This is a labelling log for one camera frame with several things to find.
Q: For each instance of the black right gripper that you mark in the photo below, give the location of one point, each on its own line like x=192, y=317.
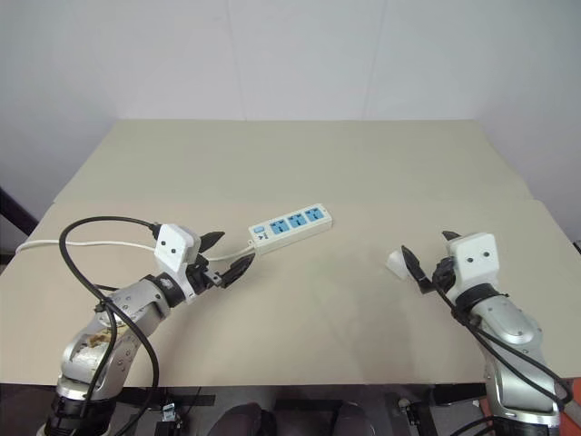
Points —
x=444, y=272

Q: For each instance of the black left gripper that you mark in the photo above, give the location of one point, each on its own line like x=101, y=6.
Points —
x=203, y=278

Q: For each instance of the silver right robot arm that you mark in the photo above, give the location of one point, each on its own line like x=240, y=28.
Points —
x=513, y=331

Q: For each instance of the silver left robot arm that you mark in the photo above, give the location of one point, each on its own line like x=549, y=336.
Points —
x=136, y=302

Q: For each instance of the white plug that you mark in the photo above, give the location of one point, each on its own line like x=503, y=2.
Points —
x=396, y=264

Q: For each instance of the white blue power strip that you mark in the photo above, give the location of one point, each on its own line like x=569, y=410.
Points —
x=290, y=226

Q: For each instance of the dark rounded shape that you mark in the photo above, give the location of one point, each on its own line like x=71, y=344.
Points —
x=240, y=420
x=358, y=420

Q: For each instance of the orange object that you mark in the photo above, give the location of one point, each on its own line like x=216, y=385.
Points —
x=574, y=397

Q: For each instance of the dark slanted bar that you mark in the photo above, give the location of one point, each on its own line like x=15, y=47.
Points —
x=16, y=211

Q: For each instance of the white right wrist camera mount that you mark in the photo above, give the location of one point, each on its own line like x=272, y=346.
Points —
x=472, y=259

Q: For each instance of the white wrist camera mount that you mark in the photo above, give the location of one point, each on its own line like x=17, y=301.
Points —
x=472, y=259
x=174, y=247

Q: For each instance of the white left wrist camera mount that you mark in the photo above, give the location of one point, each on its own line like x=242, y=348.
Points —
x=174, y=247

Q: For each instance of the black table frame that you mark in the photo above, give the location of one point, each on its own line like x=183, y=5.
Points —
x=181, y=400

